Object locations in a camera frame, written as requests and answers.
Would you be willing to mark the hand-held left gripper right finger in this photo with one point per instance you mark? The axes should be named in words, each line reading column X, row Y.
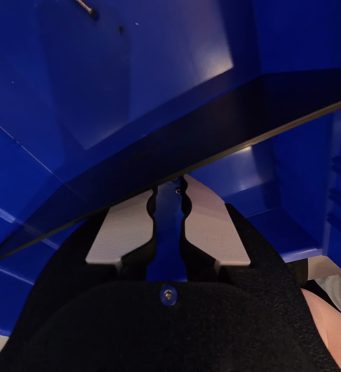
column 214, row 232

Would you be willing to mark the long metal bolt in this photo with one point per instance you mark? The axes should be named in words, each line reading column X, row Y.
column 86, row 7

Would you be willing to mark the blue plastic bin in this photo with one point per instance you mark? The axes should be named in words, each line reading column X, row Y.
column 71, row 87

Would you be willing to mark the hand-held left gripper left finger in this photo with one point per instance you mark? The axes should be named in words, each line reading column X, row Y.
column 124, row 232

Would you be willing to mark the person's bare leg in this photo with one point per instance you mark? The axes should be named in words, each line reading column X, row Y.
column 333, row 334

